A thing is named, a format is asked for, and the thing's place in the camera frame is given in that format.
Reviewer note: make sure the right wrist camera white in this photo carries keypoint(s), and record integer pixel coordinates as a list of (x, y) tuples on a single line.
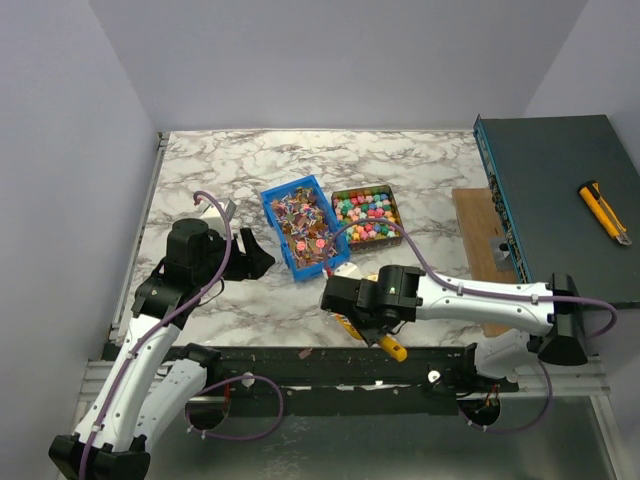
[(347, 270)]

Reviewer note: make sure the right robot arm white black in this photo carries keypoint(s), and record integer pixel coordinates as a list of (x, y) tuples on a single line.
[(539, 327)]

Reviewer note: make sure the metal tin of star candies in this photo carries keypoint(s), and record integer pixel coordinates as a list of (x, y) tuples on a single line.
[(370, 205)]

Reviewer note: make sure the yellow utility knife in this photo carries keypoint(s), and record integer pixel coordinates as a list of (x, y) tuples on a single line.
[(590, 193)]

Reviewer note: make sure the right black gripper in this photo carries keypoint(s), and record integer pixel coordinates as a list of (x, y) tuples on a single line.
[(337, 295)]

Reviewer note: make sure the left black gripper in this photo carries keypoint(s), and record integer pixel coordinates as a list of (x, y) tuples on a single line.
[(253, 263)]

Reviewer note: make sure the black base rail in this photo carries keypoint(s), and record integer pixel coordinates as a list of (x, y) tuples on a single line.
[(267, 399)]

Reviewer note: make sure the yellow plastic scoop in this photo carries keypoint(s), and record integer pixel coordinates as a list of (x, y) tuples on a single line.
[(388, 343)]

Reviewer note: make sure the clear plastic round container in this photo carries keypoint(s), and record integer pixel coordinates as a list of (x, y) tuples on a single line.
[(341, 303)]

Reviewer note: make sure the blue plastic candy bin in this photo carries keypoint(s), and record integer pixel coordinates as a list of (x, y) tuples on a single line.
[(304, 223)]

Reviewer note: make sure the wooden board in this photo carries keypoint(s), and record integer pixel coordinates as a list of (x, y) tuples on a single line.
[(482, 234)]

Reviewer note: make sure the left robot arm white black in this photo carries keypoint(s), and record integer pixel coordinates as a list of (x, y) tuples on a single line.
[(115, 438)]

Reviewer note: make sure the dark green box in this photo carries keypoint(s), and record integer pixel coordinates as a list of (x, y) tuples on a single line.
[(535, 167)]

